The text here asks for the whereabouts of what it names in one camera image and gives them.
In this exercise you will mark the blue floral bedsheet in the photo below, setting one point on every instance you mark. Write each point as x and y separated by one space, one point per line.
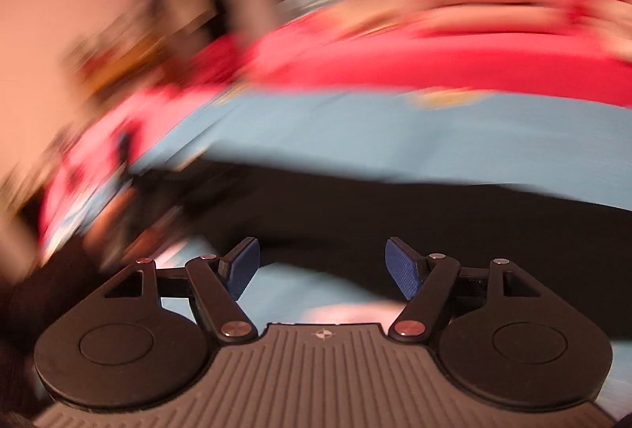
395 137

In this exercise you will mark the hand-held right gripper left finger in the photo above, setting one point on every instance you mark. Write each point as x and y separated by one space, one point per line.
242 267

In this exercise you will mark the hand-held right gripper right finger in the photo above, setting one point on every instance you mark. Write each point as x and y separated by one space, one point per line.
402 272

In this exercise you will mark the red blanket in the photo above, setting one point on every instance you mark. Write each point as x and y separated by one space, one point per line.
345 58

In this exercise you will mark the black pants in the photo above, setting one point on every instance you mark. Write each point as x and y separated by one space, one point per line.
444 220

